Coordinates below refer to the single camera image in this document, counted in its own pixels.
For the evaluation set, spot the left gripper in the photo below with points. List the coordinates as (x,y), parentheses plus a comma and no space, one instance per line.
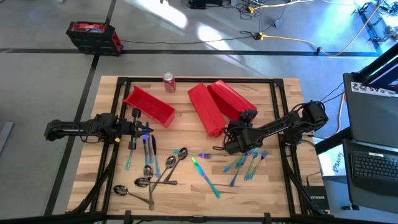
(130,129)

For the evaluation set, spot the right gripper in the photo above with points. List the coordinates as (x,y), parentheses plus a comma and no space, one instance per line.
(239,138)

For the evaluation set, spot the red plastic bin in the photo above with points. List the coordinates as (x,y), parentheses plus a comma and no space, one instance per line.
(149,104)
(230,98)
(206,109)

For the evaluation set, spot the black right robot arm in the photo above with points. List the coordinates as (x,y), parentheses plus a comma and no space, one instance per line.
(280,124)

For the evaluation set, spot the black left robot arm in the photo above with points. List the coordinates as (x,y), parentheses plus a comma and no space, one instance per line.
(71,127)

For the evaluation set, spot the red soda can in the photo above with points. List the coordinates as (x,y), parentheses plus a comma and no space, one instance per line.
(169,83)

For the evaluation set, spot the white printed carton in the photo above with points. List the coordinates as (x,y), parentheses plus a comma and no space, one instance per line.
(331,163)

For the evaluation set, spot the black and red toolbox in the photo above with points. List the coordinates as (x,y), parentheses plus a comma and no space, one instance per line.
(93,39)

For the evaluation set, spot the grey power adapter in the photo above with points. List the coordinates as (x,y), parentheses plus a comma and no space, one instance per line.
(278,22)

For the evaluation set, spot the grey laptop with sticker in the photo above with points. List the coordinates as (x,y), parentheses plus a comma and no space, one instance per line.
(370,118)

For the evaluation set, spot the black laptop with keyboard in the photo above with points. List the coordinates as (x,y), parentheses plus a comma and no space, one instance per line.
(373,168)

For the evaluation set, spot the black floor stand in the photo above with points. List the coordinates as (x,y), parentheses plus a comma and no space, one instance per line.
(367,21)

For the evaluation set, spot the black aluminium table frame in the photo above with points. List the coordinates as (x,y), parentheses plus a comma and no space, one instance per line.
(199,80)

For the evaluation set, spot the black Netgear network switch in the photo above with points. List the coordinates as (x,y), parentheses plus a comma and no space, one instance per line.
(317,197)

